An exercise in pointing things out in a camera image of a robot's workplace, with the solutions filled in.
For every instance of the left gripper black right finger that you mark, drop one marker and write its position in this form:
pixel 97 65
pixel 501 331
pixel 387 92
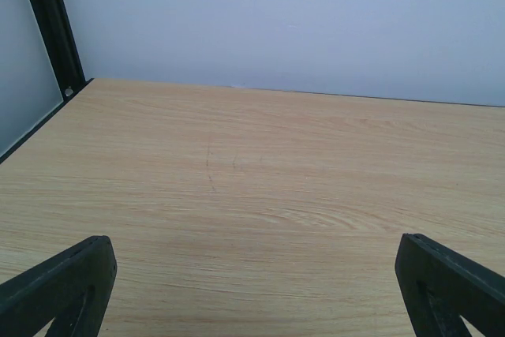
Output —
pixel 443 289

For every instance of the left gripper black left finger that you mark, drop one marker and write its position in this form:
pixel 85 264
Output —
pixel 68 292

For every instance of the black enclosure frame post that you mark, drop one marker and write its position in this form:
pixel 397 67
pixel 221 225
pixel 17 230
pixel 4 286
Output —
pixel 55 28

